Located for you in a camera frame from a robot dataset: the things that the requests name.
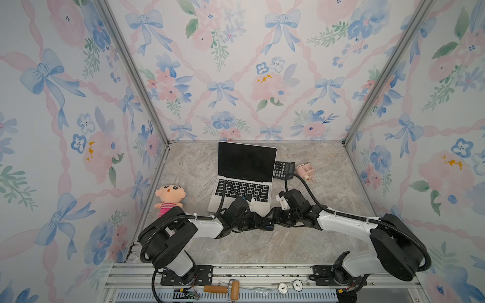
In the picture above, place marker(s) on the black calculator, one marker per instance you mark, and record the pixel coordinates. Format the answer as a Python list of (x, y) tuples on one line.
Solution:
[(282, 169)]

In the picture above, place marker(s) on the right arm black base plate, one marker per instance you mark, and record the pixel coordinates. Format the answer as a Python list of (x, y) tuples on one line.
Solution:
[(325, 275)]

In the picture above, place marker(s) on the silver laptop black screen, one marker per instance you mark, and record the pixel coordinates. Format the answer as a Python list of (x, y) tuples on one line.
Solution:
[(244, 171)]

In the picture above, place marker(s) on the plush doll pink striped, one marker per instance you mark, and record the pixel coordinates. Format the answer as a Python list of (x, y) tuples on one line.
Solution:
[(170, 196)]

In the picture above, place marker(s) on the white round knob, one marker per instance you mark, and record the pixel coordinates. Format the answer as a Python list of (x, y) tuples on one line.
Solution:
[(283, 288), (297, 285)]

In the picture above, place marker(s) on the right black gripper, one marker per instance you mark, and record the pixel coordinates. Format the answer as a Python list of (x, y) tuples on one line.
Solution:
[(276, 216)]

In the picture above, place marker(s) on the wrist white camera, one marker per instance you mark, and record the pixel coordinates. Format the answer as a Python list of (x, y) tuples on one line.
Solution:
[(282, 200), (254, 205)]

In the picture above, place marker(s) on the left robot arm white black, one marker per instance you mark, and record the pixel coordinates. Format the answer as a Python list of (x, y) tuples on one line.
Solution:
[(163, 242)]

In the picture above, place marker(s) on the white round knob right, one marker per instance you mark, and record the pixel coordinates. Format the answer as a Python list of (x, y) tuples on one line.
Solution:
[(297, 285)]

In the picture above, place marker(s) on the pink small toy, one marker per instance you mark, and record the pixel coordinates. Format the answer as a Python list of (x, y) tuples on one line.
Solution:
[(306, 171)]

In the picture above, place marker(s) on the white round knob left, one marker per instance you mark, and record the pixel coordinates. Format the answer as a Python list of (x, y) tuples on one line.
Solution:
[(283, 288)]

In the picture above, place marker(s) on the wooden handle roller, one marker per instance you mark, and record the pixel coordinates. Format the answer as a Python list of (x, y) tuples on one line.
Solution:
[(232, 290)]

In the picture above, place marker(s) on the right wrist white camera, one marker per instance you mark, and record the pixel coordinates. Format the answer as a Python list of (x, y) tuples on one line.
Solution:
[(282, 200)]

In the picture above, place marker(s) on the aluminium front rail frame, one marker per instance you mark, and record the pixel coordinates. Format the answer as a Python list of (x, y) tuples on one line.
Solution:
[(258, 283)]

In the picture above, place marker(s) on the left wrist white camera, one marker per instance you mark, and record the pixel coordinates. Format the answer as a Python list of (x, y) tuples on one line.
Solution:
[(254, 205)]

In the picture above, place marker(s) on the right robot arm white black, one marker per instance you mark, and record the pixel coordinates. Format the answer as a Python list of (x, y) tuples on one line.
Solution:
[(394, 248)]

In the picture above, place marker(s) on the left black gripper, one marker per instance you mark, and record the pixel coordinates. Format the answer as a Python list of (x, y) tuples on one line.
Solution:
[(254, 221)]

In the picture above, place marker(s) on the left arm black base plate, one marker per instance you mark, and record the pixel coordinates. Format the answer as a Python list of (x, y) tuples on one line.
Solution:
[(199, 275)]

